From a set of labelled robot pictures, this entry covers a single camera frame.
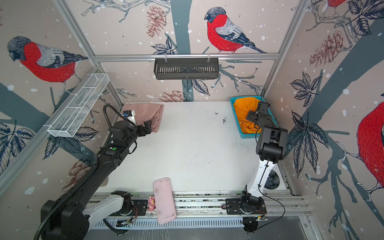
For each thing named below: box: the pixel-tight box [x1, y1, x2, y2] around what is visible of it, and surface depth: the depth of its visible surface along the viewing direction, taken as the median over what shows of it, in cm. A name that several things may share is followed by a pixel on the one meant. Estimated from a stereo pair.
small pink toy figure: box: [147, 196, 156, 212], surface depth 75 cm
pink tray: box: [153, 177, 177, 225], surface depth 76 cm
